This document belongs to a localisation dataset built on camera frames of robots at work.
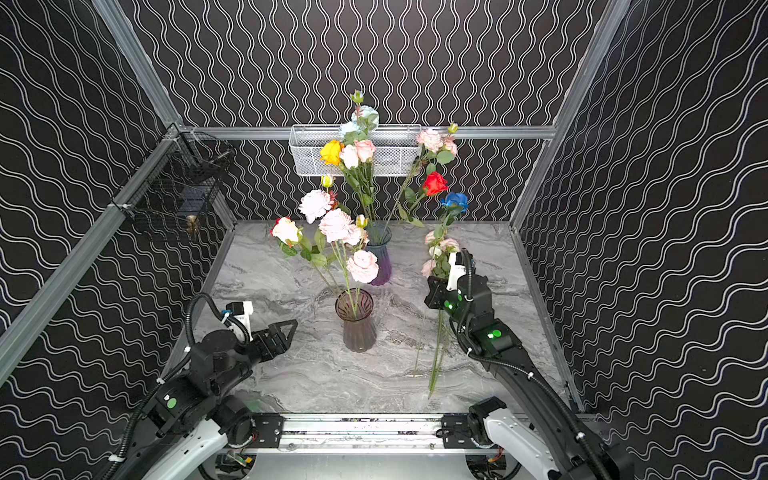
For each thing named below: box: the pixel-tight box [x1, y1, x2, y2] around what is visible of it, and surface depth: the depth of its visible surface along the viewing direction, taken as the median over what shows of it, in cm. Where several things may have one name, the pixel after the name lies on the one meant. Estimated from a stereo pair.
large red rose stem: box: [399, 171, 449, 227], surface depth 73 cm
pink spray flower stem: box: [428, 309, 444, 398], surface depth 90 cm
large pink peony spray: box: [299, 189, 379, 319], surface depth 68 cm
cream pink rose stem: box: [270, 217, 342, 298], surface depth 63 cm
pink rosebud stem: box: [354, 140, 377, 222], surface depth 80 cm
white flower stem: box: [338, 90, 379, 223], surface depth 81 cm
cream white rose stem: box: [340, 144, 370, 223], surface depth 78 cm
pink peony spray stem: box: [384, 123, 459, 231], surface depth 87 cm
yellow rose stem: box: [320, 140, 373, 229], surface depth 80 cm
